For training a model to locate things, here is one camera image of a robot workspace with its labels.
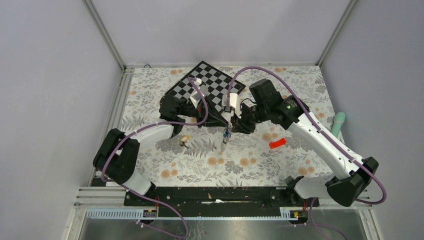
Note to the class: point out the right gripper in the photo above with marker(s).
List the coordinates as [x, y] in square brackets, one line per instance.
[235, 121]

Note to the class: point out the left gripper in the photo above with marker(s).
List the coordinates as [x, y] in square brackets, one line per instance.
[214, 119]

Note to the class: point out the grey metal key holder plate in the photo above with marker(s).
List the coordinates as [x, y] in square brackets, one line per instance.
[225, 141]

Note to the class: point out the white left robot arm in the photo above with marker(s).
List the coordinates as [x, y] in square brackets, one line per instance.
[117, 156]

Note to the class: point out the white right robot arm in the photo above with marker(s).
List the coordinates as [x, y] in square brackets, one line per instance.
[350, 171]

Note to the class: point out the black and silver chessboard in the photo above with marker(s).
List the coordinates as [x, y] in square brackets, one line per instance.
[215, 80]

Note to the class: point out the floral table mat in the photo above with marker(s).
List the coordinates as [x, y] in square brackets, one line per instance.
[247, 159]

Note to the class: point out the red key tag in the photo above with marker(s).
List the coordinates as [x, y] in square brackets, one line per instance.
[276, 144]

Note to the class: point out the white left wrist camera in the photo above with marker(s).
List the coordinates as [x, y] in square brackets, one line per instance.
[200, 91]

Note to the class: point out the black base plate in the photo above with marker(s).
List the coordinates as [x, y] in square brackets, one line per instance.
[227, 202]

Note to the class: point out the mint green handle tool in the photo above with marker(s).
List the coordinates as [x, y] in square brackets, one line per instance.
[338, 122]

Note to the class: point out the aluminium frame rails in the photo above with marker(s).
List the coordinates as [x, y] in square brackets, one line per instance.
[117, 106]

